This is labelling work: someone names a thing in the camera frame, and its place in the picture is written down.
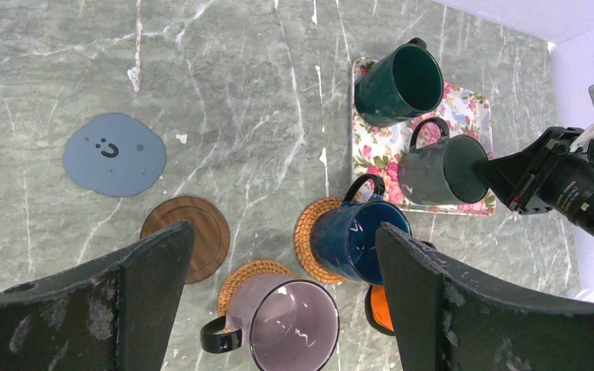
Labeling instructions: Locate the orange mug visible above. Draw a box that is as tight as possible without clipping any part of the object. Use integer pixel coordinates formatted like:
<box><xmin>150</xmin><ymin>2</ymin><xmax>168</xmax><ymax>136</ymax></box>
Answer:
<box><xmin>368</xmin><ymin>284</ymin><xmax>395</xmax><ymax>334</ymax></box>

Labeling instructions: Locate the orange black round coaster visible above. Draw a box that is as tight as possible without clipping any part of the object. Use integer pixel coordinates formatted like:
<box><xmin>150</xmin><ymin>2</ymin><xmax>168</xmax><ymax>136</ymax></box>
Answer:
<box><xmin>364</xmin><ymin>285</ymin><xmax>396</xmax><ymax>338</ymax></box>

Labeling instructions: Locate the woven rattan coaster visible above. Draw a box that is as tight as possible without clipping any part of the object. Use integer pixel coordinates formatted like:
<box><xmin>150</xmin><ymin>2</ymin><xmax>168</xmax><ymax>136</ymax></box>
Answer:
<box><xmin>217</xmin><ymin>259</ymin><xmax>294</xmax><ymax>316</ymax></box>
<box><xmin>293</xmin><ymin>197</ymin><xmax>345</xmax><ymax>284</ymax></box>

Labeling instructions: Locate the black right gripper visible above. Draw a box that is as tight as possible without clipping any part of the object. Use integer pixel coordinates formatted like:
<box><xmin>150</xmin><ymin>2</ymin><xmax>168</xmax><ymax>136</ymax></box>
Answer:
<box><xmin>471</xmin><ymin>127</ymin><xmax>592</xmax><ymax>214</ymax></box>

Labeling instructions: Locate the grey green mug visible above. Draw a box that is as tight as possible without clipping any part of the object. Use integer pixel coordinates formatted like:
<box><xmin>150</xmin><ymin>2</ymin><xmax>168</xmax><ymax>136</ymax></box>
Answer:
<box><xmin>398</xmin><ymin>117</ymin><xmax>489</xmax><ymax>206</ymax></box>

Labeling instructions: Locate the blue round coaster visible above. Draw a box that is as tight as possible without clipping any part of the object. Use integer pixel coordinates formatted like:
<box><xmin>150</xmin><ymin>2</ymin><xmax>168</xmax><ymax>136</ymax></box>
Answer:
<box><xmin>63</xmin><ymin>113</ymin><xmax>167</xmax><ymax>197</ymax></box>

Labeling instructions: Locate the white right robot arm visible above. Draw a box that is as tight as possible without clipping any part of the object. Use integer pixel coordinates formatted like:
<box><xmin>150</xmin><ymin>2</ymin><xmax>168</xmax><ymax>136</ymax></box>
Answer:
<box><xmin>472</xmin><ymin>127</ymin><xmax>594</xmax><ymax>237</ymax></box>

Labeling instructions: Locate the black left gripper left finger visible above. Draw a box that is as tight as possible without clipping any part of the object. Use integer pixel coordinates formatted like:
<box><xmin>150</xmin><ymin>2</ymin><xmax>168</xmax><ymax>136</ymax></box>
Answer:
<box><xmin>0</xmin><ymin>221</ymin><xmax>196</xmax><ymax>370</ymax></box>

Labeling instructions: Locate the navy blue mug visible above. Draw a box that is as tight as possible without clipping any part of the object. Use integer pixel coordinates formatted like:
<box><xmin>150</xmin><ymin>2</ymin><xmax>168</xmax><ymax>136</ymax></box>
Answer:
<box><xmin>309</xmin><ymin>174</ymin><xmax>411</xmax><ymax>285</ymax></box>

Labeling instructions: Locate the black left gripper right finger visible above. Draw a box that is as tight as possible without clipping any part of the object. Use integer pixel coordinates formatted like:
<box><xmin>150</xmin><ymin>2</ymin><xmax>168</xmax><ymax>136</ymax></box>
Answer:
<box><xmin>376</xmin><ymin>223</ymin><xmax>594</xmax><ymax>370</ymax></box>

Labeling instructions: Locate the mauve grey mug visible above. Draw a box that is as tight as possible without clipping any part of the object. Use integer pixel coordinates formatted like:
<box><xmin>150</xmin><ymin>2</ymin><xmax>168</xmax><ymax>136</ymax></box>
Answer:
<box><xmin>200</xmin><ymin>273</ymin><xmax>340</xmax><ymax>371</ymax></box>

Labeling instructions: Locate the dark green mug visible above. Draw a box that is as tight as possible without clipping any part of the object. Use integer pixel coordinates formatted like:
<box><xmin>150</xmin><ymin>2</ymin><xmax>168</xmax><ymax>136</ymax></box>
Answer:
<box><xmin>354</xmin><ymin>37</ymin><xmax>444</xmax><ymax>128</ymax></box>

